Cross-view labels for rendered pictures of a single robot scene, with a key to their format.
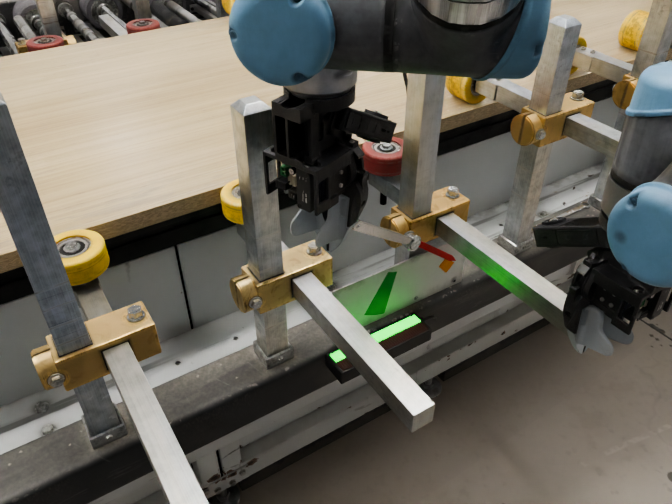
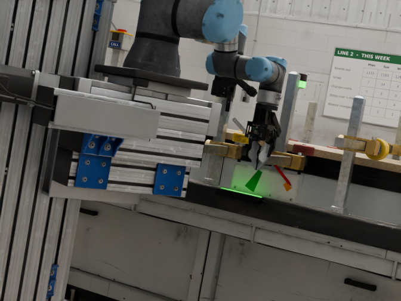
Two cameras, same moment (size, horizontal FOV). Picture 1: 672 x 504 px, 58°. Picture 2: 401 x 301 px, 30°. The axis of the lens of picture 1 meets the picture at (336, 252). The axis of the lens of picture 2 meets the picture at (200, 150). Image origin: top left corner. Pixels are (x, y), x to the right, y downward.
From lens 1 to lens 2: 2.48 m
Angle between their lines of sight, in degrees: 64
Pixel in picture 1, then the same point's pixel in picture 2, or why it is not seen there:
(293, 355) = (213, 184)
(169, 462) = not seen: hidden behind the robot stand
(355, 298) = (242, 173)
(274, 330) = (211, 166)
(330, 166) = (219, 82)
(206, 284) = (227, 182)
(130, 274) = (205, 158)
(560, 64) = (352, 113)
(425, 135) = (283, 114)
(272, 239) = (220, 125)
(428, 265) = (277, 180)
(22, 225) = not seen: hidden behind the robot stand
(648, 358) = not seen: outside the picture
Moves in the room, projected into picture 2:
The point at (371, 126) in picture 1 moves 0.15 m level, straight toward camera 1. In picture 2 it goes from (241, 83) to (205, 76)
